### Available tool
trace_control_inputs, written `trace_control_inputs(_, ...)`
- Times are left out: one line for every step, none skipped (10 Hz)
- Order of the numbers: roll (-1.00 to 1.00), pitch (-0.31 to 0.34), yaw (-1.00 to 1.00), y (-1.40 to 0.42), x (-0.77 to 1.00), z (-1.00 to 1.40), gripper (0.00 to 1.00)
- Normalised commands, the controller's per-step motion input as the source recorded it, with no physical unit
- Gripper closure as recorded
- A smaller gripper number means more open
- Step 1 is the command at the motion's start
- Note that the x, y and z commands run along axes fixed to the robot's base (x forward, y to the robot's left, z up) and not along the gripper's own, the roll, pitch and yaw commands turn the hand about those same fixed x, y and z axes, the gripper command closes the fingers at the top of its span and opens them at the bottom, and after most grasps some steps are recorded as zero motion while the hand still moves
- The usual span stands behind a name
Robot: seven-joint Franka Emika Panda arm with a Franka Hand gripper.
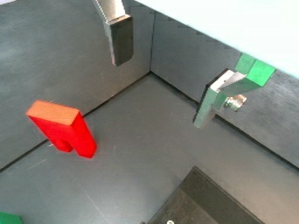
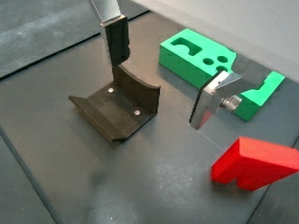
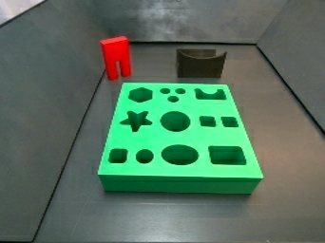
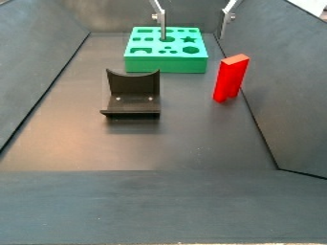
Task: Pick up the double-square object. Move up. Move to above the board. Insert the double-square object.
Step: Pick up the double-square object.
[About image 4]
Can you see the green shape sorter board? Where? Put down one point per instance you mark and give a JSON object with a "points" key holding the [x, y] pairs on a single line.
{"points": [[178, 54]]}

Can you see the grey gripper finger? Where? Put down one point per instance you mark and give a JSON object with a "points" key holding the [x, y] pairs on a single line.
{"points": [[229, 15], [159, 16]]}

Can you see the black curved holder stand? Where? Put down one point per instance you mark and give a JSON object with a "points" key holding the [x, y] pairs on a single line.
{"points": [[134, 94]]}

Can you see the red double-square block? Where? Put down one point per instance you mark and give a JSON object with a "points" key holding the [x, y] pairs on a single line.
{"points": [[230, 77]]}

